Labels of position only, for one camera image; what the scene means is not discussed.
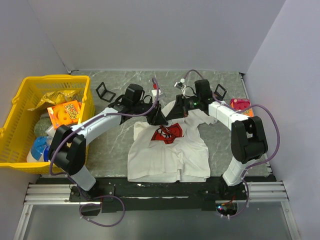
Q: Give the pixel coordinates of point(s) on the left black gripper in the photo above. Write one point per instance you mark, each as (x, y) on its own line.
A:
(157, 118)

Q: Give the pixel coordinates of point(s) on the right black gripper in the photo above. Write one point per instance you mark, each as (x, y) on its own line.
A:
(177, 111)

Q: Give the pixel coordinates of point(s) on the white Coca-Cola t-shirt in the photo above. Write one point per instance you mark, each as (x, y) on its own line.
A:
(167, 154)

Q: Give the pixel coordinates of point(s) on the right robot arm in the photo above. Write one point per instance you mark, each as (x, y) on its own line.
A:
(248, 139)

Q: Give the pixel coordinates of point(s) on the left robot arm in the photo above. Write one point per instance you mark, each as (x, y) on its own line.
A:
(68, 147)

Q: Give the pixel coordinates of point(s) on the black folding mirror right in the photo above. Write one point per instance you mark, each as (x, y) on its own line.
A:
(220, 92)

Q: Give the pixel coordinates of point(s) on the black folding mirror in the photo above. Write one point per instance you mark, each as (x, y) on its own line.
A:
(104, 94)
(220, 92)

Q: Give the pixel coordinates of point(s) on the black folding mirror left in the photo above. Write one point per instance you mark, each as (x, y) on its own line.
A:
(104, 94)

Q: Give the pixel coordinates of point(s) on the pink orange sponge box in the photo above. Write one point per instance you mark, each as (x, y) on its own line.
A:
(240, 104)

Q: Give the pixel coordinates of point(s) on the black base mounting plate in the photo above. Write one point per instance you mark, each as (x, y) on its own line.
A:
(117, 193)

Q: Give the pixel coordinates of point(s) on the orange Scrub Daddy box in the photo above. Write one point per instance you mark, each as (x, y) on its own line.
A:
(67, 113)

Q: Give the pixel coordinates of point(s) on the gold snack bag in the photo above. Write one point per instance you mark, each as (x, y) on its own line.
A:
(54, 98)

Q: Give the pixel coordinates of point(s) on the blue white canister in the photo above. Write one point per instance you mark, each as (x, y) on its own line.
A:
(46, 155)

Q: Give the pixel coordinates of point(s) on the green scrub sponge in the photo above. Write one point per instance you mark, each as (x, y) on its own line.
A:
(41, 127)

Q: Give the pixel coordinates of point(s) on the blue lid white container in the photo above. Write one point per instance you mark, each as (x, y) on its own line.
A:
(35, 154)

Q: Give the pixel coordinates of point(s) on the yellow plastic basket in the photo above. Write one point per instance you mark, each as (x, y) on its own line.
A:
(17, 135)

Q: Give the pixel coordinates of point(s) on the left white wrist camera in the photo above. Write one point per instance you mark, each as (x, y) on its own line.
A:
(158, 94)

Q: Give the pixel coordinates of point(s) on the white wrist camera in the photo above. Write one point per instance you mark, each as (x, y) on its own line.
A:
(180, 84)
(158, 94)

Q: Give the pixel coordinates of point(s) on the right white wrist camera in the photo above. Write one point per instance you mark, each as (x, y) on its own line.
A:
(180, 84)

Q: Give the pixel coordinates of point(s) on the aluminium rail frame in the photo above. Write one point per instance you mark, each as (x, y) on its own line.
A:
(42, 194)

